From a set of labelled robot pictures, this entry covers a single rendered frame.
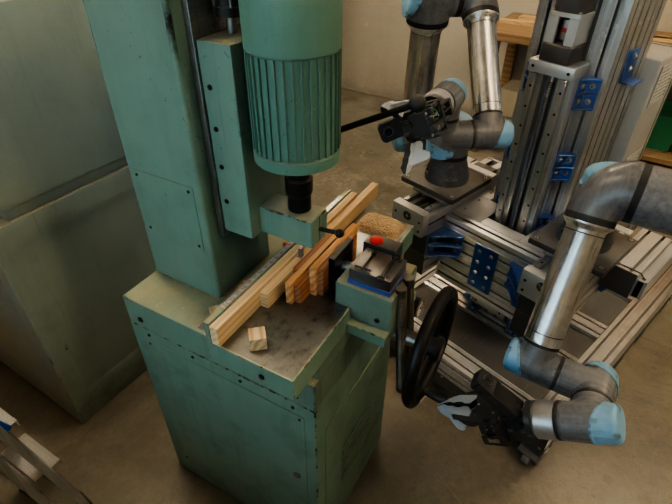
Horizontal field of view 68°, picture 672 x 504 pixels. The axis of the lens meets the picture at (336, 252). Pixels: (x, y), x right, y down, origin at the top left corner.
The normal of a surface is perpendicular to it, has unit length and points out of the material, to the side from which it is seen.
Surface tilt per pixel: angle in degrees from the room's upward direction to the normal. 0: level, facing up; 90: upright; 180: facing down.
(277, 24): 90
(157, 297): 0
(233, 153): 90
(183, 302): 0
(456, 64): 90
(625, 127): 90
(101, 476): 0
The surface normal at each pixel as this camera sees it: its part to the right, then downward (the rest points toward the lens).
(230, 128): -0.49, 0.53
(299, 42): 0.21, 0.59
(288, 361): 0.00, -0.79
